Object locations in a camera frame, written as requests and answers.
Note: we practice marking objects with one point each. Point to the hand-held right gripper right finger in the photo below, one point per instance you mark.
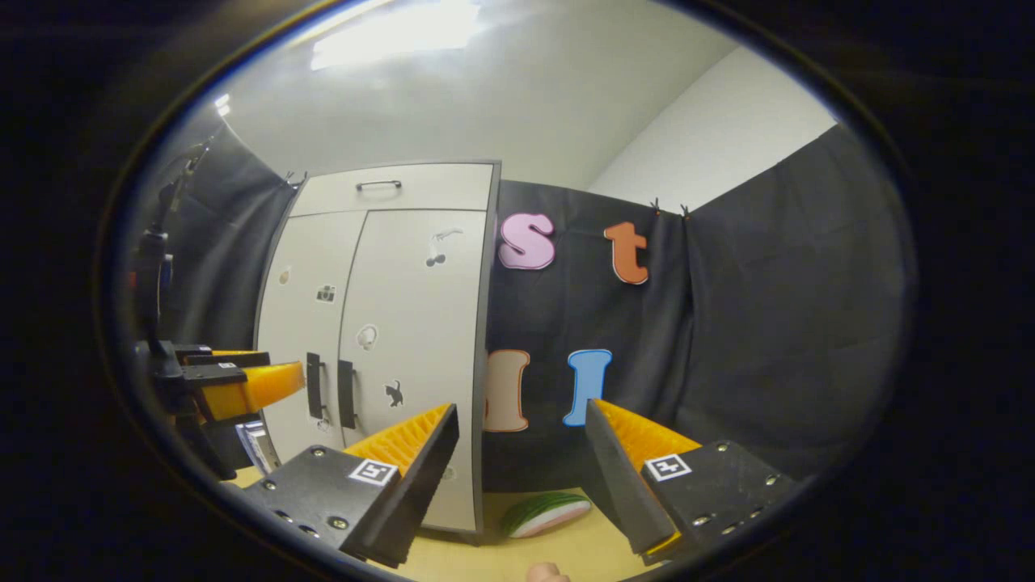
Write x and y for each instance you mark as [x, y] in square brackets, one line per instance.
[627, 485]

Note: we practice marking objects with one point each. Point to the white cabinet door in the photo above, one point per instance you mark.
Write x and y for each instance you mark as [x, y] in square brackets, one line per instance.
[307, 259]
[428, 323]

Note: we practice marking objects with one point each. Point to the white cabinet drawer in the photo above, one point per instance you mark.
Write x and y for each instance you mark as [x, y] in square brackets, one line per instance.
[453, 187]

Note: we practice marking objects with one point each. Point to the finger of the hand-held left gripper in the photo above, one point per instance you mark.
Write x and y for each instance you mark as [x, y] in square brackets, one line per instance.
[226, 359]
[259, 392]

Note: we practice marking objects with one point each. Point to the grey white cabinet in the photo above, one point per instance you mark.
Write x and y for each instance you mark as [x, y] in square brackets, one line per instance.
[489, 323]

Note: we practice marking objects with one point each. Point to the ceiling light panel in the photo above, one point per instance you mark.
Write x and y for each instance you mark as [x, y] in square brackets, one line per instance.
[396, 32]

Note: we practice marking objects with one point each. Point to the white blue striped object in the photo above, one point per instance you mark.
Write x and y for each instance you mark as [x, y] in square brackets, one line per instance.
[259, 449]

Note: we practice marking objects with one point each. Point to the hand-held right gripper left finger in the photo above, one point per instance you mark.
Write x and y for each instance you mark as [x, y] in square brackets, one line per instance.
[420, 485]

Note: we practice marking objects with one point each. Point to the toy watermelon slice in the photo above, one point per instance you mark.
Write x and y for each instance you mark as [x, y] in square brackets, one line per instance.
[542, 513]

